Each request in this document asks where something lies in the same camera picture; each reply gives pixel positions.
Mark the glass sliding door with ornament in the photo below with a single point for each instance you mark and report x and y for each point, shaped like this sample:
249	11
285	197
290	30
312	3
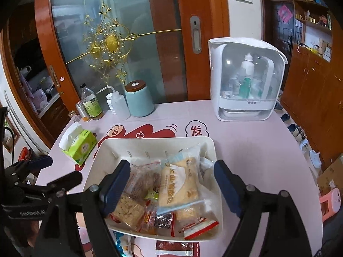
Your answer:
150	18

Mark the small white pill bottle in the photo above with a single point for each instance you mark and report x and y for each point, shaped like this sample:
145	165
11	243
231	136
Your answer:
110	104

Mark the red and white snack packet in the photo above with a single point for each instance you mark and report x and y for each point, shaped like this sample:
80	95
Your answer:
198	227

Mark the white plastic tray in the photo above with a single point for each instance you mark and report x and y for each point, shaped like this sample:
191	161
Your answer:
115	147

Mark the teal bottle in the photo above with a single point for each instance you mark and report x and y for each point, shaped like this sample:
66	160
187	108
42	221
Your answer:
246	87

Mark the wooden cabinet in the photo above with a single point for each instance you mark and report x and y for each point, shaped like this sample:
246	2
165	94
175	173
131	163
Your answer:
310	85

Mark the clear wash bottle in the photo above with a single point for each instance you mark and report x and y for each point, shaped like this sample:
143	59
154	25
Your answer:
121	107

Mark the teal canister with brown lid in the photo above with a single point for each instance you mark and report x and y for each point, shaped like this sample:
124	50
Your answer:
139	101

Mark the cardboard box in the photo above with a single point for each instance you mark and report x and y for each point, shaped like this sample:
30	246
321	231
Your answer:
332	176

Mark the blue and white snack packet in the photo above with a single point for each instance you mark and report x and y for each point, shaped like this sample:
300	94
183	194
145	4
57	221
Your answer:
123	246

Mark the yellow cracker packet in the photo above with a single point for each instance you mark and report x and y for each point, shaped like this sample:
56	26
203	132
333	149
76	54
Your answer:
127	211

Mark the dark red packet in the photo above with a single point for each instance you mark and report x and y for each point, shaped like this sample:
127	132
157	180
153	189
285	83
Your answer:
174	249

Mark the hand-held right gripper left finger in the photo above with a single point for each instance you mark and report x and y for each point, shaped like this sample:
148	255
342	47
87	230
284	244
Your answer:
115	190

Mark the brown wafer snack packet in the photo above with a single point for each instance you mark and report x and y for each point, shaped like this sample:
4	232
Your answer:
142	179

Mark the small orange snack packet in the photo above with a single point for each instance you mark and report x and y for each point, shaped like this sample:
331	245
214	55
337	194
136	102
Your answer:
148	218

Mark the pink printed tablecloth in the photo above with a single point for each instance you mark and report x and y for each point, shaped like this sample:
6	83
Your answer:
254	144

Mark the small dark purple packet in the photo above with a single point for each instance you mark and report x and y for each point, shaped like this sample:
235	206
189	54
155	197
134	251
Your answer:
163	220

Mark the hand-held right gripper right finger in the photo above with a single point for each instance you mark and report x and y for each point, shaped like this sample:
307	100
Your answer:
227	187

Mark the pink plastic stool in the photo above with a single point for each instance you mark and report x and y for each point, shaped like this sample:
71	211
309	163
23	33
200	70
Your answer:
331	200

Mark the clear bottle with green label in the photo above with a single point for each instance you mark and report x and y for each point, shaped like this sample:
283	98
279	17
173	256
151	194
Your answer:
92	104

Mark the large clear bread bag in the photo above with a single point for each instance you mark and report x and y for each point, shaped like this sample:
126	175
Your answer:
176	187

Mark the green tissue pack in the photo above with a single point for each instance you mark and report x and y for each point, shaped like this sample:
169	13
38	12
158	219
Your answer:
83	146

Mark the small green snack packet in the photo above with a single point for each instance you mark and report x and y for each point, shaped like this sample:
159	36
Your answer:
152	195

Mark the row of shoes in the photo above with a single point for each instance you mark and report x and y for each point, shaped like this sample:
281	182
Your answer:
304	145

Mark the white dropper bottle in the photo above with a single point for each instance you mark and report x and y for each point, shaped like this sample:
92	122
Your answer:
248	65

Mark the small metal can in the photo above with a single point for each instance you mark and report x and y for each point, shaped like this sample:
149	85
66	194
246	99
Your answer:
81	111

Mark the dark entrance door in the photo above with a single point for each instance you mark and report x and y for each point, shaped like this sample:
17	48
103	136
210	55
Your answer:
276	32

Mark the white cosmetics storage box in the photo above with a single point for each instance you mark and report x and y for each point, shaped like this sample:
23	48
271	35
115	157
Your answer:
217	85

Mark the wooden sliding door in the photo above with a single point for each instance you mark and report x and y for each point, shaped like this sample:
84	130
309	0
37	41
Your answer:
10	67

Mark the small glass jar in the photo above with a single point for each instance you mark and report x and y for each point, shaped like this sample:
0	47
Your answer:
73	115

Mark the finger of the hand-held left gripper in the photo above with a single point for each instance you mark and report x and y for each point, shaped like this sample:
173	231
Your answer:
67	180
40	162

